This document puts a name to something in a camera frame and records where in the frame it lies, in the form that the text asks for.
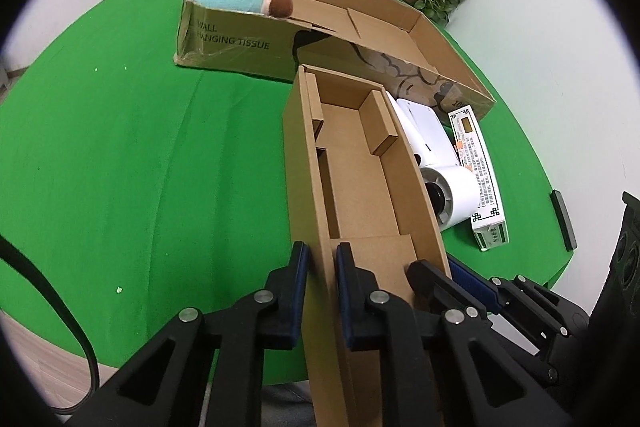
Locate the green tablecloth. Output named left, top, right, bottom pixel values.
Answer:
left=0, top=0, right=576, bottom=383

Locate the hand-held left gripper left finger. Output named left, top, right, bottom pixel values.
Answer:
left=65, top=241, right=311, bottom=427

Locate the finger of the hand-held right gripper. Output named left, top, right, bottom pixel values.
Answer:
left=446, top=256, right=592, bottom=389
left=406, top=259, right=493, bottom=315

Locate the black flat device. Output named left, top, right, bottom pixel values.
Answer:
left=550, top=189, right=577, bottom=251

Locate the white projector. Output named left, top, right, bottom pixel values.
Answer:
left=385, top=91, right=478, bottom=230

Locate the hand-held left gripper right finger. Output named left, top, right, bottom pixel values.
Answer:
left=335, top=242, right=571, bottom=427

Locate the person's grey clothing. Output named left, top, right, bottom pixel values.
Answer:
left=260, top=382, right=316, bottom=427

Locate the black cable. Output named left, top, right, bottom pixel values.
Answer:
left=0, top=234, right=101, bottom=408

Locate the small brown cardboard box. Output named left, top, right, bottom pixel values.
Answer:
left=282, top=64, right=453, bottom=427

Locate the large brown cardboard box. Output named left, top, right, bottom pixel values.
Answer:
left=173, top=0, right=497, bottom=120

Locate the white medicine box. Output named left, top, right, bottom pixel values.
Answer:
left=448, top=105, right=509, bottom=253

